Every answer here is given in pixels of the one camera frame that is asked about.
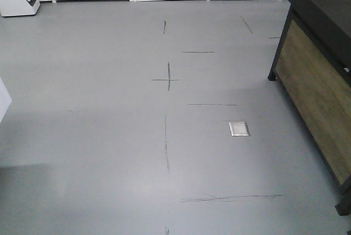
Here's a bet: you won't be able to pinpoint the metal floor outlet cover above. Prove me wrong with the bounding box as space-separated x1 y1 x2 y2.
228 121 251 137

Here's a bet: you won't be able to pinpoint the black wooden produce display stand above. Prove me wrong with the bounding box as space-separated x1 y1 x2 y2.
268 0 350 216

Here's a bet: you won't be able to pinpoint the white checkout scale machine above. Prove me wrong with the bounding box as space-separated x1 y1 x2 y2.
1 0 40 17

